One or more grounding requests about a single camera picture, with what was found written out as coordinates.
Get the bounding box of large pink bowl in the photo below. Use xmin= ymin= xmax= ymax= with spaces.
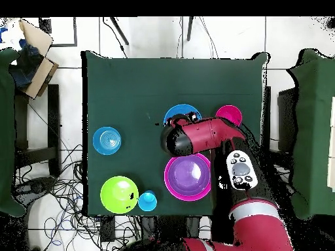
xmin=164 ymin=152 xmax=212 ymax=202

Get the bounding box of purple bowl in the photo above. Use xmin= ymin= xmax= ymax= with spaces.
xmin=167 ymin=155 xmax=211 ymax=197

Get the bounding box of grey pedestal foot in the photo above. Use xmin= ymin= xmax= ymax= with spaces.
xmin=12 ymin=176 xmax=57 ymax=203

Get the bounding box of green cloth side table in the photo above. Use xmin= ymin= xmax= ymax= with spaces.
xmin=286 ymin=48 xmax=335 ymax=220
xmin=0 ymin=48 xmax=27 ymax=218

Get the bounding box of small pink bowl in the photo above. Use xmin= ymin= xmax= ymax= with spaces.
xmin=215 ymin=105 xmax=243 ymax=127

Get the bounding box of black floor box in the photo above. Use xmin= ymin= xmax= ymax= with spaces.
xmin=99 ymin=216 xmax=116 ymax=243

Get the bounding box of large blue bowl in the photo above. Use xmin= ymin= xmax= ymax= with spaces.
xmin=163 ymin=103 xmax=203 ymax=127

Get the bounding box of black square frame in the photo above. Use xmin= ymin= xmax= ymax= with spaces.
xmin=38 ymin=16 xmax=79 ymax=48

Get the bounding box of small translucent blue bowl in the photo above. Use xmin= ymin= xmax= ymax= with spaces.
xmin=92 ymin=126 xmax=122 ymax=156

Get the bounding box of dark green tablecloth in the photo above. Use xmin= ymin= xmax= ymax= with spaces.
xmin=80 ymin=50 xmax=270 ymax=218

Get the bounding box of black tripod leg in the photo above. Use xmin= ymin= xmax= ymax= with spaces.
xmin=186 ymin=16 xmax=195 ymax=42
xmin=109 ymin=16 xmax=130 ymax=46

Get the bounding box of dark blue bag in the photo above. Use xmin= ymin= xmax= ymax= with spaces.
xmin=10 ymin=39 xmax=44 ymax=91

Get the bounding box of green bowl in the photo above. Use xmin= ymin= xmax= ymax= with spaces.
xmin=99 ymin=175 xmax=140 ymax=215

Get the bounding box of tangle of black cables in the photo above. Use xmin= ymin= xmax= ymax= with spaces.
xmin=14 ymin=143 xmax=142 ymax=251

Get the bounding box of black chair frame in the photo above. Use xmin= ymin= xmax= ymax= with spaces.
xmin=14 ymin=83 xmax=62 ymax=178
xmin=261 ymin=85 xmax=272 ymax=147

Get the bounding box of cardboard box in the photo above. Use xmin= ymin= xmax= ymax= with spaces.
xmin=9 ymin=18 xmax=60 ymax=100

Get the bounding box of blue cup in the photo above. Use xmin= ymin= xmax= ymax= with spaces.
xmin=137 ymin=190 xmax=158 ymax=212

